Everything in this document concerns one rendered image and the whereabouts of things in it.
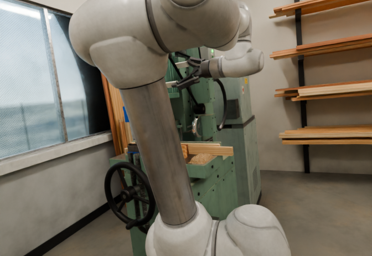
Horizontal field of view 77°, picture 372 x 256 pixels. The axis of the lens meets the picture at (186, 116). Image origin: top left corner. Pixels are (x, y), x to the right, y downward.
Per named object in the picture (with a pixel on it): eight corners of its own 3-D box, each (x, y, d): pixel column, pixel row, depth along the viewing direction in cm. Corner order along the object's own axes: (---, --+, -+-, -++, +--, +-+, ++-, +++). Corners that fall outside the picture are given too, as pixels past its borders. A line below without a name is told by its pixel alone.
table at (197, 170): (96, 174, 124) (94, 163, 124) (135, 158, 150) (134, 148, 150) (196, 188, 93) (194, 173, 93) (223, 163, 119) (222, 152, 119)
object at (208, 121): (198, 136, 137) (196, 116, 135) (203, 133, 142) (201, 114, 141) (213, 136, 132) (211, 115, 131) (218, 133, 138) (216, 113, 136)
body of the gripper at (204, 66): (213, 81, 100) (194, 84, 105) (217, 68, 105) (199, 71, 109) (206, 68, 95) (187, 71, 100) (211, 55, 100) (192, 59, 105)
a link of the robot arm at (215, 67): (230, 67, 102) (217, 70, 106) (223, 50, 97) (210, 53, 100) (226, 82, 97) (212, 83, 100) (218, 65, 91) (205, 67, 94)
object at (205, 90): (196, 103, 136) (194, 77, 135) (203, 102, 144) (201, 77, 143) (210, 102, 132) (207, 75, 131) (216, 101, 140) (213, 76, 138)
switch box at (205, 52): (201, 74, 143) (199, 47, 142) (208, 74, 152) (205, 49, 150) (210, 73, 140) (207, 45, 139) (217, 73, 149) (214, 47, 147)
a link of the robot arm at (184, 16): (238, -15, 47) (176, 1, 52) (223, -86, 30) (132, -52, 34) (244, 50, 47) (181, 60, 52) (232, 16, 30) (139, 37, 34)
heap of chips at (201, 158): (187, 163, 107) (186, 157, 107) (199, 155, 118) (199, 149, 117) (203, 164, 103) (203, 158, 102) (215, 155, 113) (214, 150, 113)
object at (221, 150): (130, 151, 144) (129, 144, 143) (133, 150, 146) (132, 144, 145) (232, 155, 110) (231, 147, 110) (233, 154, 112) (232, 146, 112)
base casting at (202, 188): (123, 193, 129) (121, 177, 128) (179, 161, 178) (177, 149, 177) (195, 205, 106) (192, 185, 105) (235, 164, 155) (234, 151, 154)
